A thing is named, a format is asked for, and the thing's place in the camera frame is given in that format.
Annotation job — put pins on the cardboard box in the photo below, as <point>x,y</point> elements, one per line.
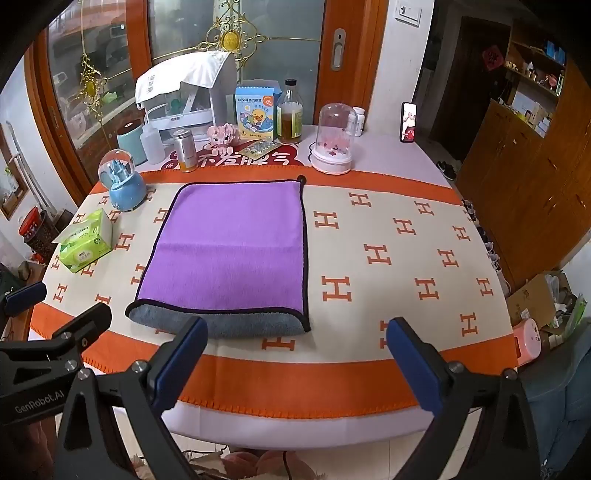
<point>531,295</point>

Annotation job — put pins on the wooden cabinet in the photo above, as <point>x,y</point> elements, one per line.
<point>526,184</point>

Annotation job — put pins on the wooden shelf unit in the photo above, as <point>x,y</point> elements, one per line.
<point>535,69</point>

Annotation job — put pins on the silver blister pack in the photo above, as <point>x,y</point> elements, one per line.
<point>261,149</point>

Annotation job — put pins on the smartphone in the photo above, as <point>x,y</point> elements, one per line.
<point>408,122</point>

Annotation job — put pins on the metal can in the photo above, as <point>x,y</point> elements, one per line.
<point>185,152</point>

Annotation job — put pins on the dark shoes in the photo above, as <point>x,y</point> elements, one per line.
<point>449,170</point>

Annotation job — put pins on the white light switch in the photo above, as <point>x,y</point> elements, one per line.
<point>408,12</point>

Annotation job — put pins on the glass dome with pink flowers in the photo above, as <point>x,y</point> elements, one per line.
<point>332,143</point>

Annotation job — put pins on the pale printed tablecloth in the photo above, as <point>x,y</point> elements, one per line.
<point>392,152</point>

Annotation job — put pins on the red door decoration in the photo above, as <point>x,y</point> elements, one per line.
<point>491,57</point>

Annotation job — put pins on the purple and grey towel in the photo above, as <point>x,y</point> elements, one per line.
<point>231,240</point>

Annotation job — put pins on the red bucket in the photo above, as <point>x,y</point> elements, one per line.
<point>30,224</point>

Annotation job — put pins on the green tissue pack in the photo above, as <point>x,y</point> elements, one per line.
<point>83,240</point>

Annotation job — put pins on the blue snow globe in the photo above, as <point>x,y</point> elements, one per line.
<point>123,187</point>

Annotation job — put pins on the blue-grey cloth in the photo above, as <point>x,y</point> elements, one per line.
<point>558,401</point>

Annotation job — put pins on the white pill bottle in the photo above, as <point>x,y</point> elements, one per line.
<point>359,122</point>

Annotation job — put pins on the orange patterned blanket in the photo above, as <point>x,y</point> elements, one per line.
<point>392,221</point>

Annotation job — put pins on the wooden framed glass door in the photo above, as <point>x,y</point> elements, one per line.
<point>277,55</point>

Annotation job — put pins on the amber glass bottle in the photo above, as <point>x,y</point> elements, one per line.
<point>290,122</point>

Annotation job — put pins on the white appliance with cloth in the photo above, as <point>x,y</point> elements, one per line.
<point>219,99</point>

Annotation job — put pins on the row of shoes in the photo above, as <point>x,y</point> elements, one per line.
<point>485,235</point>

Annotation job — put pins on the blue duck print carton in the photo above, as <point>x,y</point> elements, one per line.
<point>256,115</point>

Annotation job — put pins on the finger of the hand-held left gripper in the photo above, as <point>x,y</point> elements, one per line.
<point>25,297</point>
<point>87,323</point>

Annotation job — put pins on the pink block pig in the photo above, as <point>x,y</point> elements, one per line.
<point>221,135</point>

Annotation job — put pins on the pink pig toy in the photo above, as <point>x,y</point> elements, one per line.
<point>527,341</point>

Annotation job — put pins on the white squeeze bottle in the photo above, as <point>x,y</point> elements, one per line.
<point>152,145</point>

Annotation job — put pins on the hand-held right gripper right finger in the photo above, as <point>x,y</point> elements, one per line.
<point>413,369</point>

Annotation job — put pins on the teal canister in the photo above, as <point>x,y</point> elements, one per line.
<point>129,143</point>

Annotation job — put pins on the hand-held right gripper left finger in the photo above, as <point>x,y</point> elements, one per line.
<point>182,364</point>

